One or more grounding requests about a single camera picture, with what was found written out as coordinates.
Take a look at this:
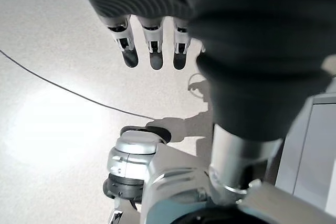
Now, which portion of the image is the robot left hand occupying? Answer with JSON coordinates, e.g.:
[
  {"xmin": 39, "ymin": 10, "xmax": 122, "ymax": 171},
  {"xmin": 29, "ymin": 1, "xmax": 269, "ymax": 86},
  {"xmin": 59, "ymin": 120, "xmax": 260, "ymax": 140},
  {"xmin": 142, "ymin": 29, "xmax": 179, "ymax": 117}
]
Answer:
[{"xmin": 69, "ymin": 0, "xmax": 336, "ymax": 194}]

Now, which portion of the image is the white medical cart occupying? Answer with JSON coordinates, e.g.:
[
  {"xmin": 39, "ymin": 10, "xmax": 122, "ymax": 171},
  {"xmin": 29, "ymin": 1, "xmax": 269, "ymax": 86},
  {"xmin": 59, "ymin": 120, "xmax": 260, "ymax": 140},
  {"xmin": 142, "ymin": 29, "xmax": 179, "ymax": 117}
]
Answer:
[{"xmin": 275, "ymin": 77, "xmax": 336, "ymax": 216}]

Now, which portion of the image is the silver robot left leg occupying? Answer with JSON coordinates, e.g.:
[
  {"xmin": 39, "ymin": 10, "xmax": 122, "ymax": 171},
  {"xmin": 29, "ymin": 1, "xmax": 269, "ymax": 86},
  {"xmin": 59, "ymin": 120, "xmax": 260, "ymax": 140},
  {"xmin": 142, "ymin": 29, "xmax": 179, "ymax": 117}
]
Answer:
[{"xmin": 102, "ymin": 131, "xmax": 336, "ymax": 224}]

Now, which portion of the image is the thin black tether cable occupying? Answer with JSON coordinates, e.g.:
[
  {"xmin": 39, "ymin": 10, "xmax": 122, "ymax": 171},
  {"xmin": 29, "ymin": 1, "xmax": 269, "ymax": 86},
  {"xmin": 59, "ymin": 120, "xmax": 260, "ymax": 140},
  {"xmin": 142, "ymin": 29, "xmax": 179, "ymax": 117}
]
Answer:
[{"xmin": 0, "ymin": 49, "xmax": 156, "ymax": 120}]

